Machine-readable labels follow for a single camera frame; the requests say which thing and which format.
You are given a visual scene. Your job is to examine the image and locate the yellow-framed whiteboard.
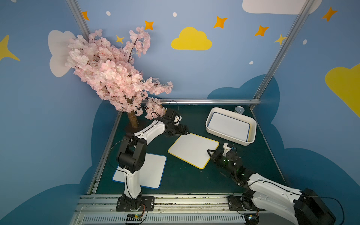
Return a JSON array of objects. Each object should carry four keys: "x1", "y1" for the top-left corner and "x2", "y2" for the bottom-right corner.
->
[{"x1": 168, "y1": 133, "x2": 219, "y2": 170}]

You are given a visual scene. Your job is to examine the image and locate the blue-framed whiteboard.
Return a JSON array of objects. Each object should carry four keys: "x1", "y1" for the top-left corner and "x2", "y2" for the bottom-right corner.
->
[
  {"x1": 112, "y1": 153, "x2": 167, "y2": 190},
  {"x1": 208, "y1": 112, "x2": 250, "y2": 142}
]

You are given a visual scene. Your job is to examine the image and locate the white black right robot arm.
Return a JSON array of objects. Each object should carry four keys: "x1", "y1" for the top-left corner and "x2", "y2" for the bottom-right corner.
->
[{"x1": 207, "y1": 146, "x2": 336, "y2": 225}]

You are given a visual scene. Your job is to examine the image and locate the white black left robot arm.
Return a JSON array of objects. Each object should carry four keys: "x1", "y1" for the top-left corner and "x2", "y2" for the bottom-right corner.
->
[{"x1": 116, "y1": 108, "x2": 189, "y2": 202}]

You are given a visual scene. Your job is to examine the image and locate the white plastic storage box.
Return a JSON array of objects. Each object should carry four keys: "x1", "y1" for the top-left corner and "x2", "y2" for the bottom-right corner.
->
[{"x1": 205, "y1": 107, "x2": 257, "y2": 146}]

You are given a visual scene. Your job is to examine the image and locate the right round circuit board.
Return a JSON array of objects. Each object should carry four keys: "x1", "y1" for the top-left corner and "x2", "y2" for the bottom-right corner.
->
[{"x1": 244, "y1": 214, "x2": 259, "y2": 225}]

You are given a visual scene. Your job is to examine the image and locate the pink artificial blossom tree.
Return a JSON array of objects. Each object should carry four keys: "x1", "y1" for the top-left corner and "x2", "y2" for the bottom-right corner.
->
[{"x1": 66, "y1": 27, "x2": 173, "y2": 120}]

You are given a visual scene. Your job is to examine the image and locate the left green circuit board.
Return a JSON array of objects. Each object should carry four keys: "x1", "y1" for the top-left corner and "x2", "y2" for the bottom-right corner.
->
[{"x1": 125, "y1": 214, "x2": 145, "y2": 225}]

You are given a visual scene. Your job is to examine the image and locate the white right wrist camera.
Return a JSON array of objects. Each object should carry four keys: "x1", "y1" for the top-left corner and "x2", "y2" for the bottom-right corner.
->
[{"x1": 222, "y1": 143, "x2": 237, "y2": 157}]

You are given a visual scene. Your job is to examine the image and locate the horizontal aluminium back rail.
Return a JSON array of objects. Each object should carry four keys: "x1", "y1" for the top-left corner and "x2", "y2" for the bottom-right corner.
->
[{"x1": 159, "y1": 99, "x2": 261, "y2": 105}]

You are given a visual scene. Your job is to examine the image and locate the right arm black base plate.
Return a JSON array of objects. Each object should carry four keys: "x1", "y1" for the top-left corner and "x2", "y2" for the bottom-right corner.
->
[{"x1": 227, "y1": 194, "x2": 259, "y2": 211}]

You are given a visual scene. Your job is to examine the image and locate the dark tree base plate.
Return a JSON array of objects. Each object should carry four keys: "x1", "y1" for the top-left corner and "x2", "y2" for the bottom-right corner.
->
[{"x1": 124, "y1": 120, "x2": 146, "y2": 134}]

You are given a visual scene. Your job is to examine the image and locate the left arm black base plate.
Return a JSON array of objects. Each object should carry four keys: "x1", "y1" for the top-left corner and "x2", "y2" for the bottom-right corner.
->
[{"x1": 115, "y1": 195, "x2": 155, "y2": 212}]

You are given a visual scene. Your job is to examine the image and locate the aluminium front rail frame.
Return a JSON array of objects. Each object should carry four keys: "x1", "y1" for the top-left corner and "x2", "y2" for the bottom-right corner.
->
[{"x1": 68, "y1": 193, "x2": 311, "y2": 225}]

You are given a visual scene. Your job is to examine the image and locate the left aluminium corner post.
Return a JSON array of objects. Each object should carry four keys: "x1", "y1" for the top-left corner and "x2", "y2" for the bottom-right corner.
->
[{"x1": 66, "y1": 0, "x2": 90, "y2": 40}]

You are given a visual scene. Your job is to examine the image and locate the aluminium corner post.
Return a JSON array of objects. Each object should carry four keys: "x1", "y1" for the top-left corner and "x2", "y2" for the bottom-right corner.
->
[
  {"x1": 66, "y1": 0, "x2": 90, "y2": 40},
  {"x1": 249, "y1": 0, "x2": 315, "y2": 111}
]

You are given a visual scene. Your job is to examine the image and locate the right aluminium corner post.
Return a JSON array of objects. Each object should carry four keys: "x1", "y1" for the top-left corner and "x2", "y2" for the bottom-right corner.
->
[{"x1": 249, "y1": 0, "x2": 315, "y2": 111}]

